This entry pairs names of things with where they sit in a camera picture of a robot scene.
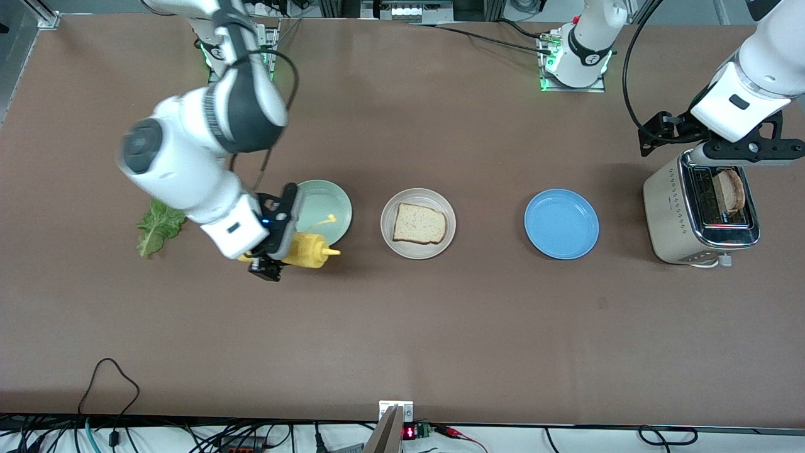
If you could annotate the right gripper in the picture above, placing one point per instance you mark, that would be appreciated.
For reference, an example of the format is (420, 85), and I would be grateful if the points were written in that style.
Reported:
(265, 265)

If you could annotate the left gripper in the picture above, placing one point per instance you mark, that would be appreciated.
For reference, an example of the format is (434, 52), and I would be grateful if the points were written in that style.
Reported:
(661, 128)

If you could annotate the yellow mustard squeeze bottle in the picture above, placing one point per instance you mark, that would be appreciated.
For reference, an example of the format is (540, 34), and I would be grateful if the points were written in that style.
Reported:
(308, 251)

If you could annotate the bread slice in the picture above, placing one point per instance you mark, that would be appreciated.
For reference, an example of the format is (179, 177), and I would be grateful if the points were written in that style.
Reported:
(420, 223)
(732, 189)

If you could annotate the green lettuce leaf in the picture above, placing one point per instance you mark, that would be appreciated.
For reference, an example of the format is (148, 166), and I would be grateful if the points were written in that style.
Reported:
(160, 226)

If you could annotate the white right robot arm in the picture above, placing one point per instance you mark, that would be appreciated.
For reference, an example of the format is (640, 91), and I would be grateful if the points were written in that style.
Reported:
(182, 163)

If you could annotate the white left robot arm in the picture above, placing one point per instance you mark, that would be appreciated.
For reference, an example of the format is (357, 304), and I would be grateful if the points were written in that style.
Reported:
(588, 38)

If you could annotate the mint green plate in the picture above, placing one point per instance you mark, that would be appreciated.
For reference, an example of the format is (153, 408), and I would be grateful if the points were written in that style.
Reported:
(327, 201)

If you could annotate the beige plate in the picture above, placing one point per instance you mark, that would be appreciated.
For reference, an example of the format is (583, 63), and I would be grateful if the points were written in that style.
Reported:
(387, 223)

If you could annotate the blue plate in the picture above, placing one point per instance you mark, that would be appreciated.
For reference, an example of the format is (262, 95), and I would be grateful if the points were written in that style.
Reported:
(561, 223)

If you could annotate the beige chrome toaster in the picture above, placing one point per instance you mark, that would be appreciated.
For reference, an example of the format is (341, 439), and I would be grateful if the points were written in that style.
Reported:
(670, 214)

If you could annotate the red digit display module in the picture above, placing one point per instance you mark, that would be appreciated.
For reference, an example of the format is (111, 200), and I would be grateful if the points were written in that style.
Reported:
(410, 433)

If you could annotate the red and black clip leads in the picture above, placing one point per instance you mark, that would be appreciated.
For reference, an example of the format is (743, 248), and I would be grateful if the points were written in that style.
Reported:
(456, 433)

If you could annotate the control box with lights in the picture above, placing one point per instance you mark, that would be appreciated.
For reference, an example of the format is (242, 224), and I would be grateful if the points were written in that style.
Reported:
(409, 11)

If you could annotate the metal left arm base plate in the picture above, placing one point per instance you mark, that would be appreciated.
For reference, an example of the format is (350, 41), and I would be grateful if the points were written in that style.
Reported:
(569, 89)

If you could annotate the aluminium frame strut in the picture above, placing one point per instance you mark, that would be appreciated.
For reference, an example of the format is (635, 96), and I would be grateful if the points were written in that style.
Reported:
(641, 11)
(723, 11)
(47, 19)

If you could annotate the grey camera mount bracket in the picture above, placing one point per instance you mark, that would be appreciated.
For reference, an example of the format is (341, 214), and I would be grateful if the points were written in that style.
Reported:
(393, 434)

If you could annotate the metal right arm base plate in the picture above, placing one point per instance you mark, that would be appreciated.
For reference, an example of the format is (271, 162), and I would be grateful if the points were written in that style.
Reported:
(270, 34)

